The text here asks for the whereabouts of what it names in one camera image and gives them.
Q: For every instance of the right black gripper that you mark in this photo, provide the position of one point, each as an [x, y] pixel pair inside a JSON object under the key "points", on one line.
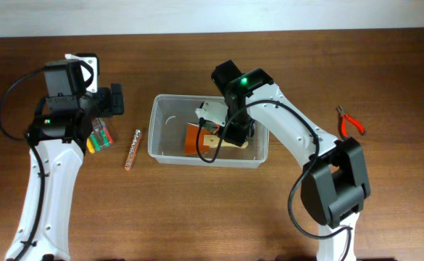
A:
{"points": [[238, 135]]}

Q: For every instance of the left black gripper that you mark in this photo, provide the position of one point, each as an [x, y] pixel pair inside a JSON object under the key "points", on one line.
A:
{"points": [[108, 107]]}

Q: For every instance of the orange scraper wooden handle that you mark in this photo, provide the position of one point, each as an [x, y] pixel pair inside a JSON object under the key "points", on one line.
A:
{"points": [[199, 141]]}

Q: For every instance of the clear screwdriver set case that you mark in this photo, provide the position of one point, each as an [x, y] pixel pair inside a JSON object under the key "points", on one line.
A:
{"points": [[100, 138]]}

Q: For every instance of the orange socket rail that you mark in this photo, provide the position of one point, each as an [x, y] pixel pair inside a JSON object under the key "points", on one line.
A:
{"points": [[136, 139]]}

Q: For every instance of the orange black needle-nose pliers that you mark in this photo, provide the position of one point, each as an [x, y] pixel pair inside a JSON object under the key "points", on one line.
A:
{"points": [[211, 127]]}

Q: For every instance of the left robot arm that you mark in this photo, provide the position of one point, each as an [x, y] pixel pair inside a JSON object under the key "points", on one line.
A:
{"points": [[57, 137]]}

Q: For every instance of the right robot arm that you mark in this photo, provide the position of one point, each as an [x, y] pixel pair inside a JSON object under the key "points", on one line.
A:
{"points": [[327, 198]]}

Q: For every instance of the clear plastic container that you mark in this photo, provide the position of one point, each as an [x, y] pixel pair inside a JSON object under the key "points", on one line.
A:
{"points": [[167, 134]]}

